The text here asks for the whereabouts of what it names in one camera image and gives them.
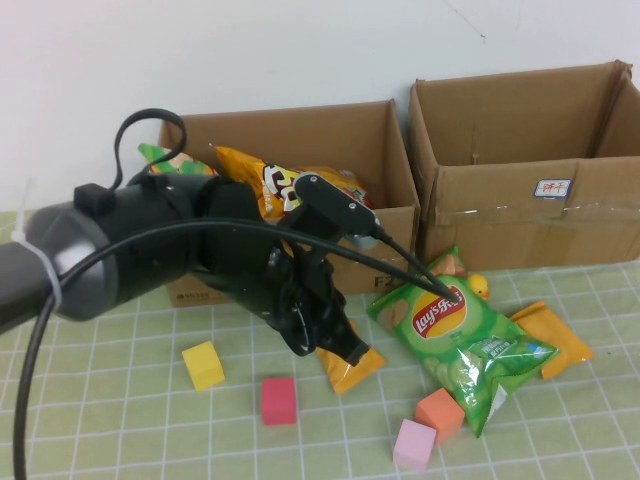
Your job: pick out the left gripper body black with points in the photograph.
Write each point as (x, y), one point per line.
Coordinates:
(250, 270)

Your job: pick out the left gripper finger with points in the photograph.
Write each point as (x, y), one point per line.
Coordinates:
(300, 330)
(345, 335)

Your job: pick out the small orange snack packet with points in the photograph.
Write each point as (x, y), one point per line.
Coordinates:
(555, 335)
(350, 381)

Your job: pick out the large green Lay's chips bag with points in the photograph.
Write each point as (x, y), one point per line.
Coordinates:
(450, 350)

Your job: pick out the orange snack bag lion print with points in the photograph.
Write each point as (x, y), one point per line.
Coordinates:
(240, 165)

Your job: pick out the red foam cube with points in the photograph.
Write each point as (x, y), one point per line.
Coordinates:
(278, 402)

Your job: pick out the yellow foam cube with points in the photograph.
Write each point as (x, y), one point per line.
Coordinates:
(202, 367)

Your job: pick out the orange foam cube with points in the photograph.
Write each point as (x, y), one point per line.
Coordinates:
(440, 412)

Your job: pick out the pink foam cube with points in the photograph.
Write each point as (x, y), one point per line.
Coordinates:
(412, 447)

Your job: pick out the yellow rubber duck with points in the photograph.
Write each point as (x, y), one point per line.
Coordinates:
(478, 287)

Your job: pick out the small green Lay's chips bag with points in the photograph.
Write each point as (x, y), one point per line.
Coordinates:
(160, 159)

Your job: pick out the cardboard box with F2 print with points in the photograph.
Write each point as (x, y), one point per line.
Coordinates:
(325, 140)

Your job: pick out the green checkered tablecloth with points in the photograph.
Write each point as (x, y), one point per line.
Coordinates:
(125, 400)

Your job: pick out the cardboard box with clear tape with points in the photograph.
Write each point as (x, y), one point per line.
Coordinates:
(500, 225)

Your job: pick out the white label red writing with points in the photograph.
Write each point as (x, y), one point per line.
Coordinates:
(551, 189)

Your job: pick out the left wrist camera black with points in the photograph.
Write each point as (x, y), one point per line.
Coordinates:
(330, 200)

